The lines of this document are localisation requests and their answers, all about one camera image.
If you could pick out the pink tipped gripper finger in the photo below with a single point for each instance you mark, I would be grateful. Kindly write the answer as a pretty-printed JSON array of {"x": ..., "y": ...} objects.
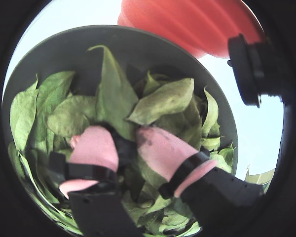
[
  {"x": 96, "y": 148},
  {"x": 162, "y": 150}
]

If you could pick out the dark blueberry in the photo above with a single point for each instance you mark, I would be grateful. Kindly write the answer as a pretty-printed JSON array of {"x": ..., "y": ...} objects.
[{"x": 124, "y": 150}]

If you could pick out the pile of green leaves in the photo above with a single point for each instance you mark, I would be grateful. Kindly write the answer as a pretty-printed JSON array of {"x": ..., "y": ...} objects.
[{"x": 113, "y": 93}]

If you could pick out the dark grey round bowl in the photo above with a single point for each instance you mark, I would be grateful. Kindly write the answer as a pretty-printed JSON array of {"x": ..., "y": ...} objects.
[{"x": 64, "y": 49}]

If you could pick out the red collapsible silicone cup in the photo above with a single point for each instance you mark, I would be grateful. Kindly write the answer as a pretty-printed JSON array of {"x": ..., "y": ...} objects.
[{"x": 187, "y": 24}]

